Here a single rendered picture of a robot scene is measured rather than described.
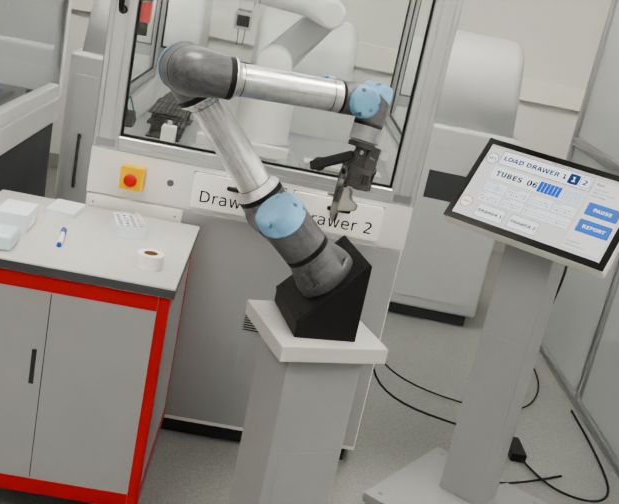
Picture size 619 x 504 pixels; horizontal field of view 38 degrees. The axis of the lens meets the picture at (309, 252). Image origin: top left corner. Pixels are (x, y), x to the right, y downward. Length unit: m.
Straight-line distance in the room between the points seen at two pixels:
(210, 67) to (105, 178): 0.97
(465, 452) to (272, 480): 0.93
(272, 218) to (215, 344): 1.00
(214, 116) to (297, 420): 0.77
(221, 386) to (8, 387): 0.83
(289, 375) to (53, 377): 0.66
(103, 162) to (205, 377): 0.79
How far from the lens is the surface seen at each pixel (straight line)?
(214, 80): 2.02
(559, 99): 6.22
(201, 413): 3.15
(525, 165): 2.88
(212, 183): 2.85
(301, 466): 2.35
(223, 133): 2.18
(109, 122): 2.87
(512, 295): 2.89
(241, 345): 3.03
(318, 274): 2.16
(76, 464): 2.62
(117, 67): 2.84
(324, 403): 2.28
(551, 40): 6.21
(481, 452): 3.07
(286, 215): 2.10
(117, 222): 2.67
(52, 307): 2.43
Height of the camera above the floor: 1.60
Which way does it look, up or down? 17 degrees down
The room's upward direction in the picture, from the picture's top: 12 degrees clockwise
